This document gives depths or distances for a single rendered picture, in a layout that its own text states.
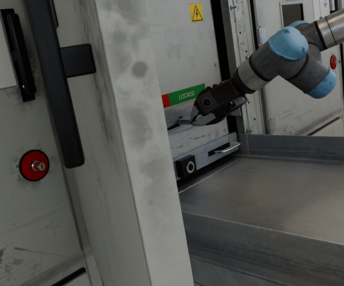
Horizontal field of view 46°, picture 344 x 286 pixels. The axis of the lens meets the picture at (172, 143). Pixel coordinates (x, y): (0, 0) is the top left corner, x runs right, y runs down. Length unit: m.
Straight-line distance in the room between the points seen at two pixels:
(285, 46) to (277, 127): 0.60
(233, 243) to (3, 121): 0.46
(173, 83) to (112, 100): 0.89
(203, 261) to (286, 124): 0.86
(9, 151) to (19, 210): 0.11
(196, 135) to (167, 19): 0.34
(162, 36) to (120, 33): 0.87
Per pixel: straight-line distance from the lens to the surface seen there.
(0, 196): 0.78
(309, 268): 0.68
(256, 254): 0.72
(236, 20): 1.31
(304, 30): 1.07
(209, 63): 1.26
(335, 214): 0.89
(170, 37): 1.14
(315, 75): 0.97
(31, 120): 0.80
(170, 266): 0.28
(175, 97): 1.13
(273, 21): 1.47
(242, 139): 1.34
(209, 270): 0.76
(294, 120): 1.57
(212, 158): 1.24
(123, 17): 0.25
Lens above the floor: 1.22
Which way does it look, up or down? 13 degrees down
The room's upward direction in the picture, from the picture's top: 10 degrees counter-clockwise
